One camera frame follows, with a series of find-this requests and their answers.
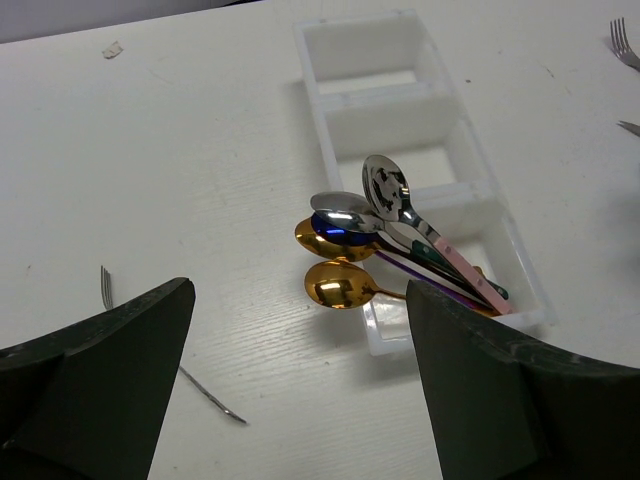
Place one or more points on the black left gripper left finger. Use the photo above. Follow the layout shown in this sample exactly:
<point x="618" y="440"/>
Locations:
<point x="88" y="401"/>

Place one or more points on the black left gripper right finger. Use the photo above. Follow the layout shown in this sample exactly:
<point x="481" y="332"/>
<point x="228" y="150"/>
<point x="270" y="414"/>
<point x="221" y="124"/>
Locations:
<point x="505" y="405"/>

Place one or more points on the purple metallic spoon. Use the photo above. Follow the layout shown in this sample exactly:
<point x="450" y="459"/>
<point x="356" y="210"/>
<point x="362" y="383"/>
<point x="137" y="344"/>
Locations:
<point x="340" y="235"/>

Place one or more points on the gold spoon ornate handle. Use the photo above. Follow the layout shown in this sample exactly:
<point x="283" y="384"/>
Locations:
<point x="340" y="284"/>

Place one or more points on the silver spoon pink handle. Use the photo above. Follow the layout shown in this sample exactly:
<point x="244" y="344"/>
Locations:
<point x="387" y="190"/>

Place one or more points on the silver spoon green handle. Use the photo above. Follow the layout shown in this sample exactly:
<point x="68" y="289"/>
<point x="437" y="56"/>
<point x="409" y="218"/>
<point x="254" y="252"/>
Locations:
<point x="352" y="212"/>

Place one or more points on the gold spoon plain handle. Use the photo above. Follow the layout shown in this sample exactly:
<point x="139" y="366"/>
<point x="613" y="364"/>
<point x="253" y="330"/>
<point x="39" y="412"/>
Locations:
<point x="310" y="240"/>

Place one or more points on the plain silver fork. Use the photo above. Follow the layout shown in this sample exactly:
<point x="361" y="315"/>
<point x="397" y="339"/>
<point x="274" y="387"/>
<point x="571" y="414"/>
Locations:
<point x="108" y="303"/>

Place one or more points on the white three-compartment plastic tray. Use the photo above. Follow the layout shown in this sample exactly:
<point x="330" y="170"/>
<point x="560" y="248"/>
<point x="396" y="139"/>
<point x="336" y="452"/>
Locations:
<point x="377" y="84"/>

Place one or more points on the small white paper scrap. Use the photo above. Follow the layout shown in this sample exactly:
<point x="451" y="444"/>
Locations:
<point x="112" y="51"/>

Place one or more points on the knife with dark handle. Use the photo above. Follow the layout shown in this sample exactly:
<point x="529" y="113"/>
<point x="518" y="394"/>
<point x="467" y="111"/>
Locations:
<point x="630" y="127"/>

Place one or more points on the silver fork green handle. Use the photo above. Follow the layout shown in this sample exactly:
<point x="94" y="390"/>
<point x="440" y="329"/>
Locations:
<point x="620" y="44"/>

